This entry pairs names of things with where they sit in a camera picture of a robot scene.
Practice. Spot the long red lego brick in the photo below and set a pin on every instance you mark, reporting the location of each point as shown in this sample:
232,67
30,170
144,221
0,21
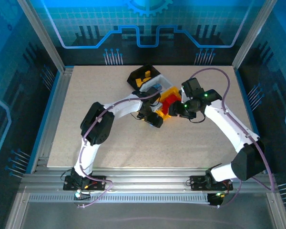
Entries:
172,99

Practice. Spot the yellow lego brick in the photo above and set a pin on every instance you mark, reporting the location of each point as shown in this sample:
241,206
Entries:
147,80

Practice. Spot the long orange lego brick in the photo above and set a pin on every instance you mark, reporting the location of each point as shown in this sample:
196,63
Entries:
147,74

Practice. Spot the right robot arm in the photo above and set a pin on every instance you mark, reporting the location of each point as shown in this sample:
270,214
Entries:
248,162

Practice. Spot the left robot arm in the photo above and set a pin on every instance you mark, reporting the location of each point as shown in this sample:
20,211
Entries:
97,124

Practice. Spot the yellow plastic bin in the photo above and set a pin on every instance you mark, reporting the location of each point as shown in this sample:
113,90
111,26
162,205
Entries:
164,116

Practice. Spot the white translucent bin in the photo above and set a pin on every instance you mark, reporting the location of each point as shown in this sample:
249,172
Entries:
162,80

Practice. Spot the black plastic bin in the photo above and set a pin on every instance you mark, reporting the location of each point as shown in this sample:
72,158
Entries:
133,80

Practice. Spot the black controller box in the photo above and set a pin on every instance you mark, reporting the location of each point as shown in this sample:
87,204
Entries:
215,200

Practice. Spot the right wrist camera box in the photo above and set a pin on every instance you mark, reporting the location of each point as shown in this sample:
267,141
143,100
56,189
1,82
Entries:
191,86

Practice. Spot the aluminum frame rail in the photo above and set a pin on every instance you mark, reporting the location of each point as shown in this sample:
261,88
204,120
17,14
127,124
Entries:
145,179

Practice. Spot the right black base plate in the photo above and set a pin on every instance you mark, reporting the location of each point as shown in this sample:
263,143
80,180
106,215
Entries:
197,183

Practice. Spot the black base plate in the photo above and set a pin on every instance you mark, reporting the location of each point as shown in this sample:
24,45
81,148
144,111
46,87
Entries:
197,183
97,183

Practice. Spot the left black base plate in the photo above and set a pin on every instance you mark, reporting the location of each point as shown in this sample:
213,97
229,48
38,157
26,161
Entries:
97,183

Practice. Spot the aluminum frame post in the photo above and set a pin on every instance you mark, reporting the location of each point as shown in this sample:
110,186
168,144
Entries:
41,35
255,35

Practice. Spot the aluminum side rail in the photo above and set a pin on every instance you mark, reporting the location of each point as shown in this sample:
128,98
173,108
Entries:
59,95

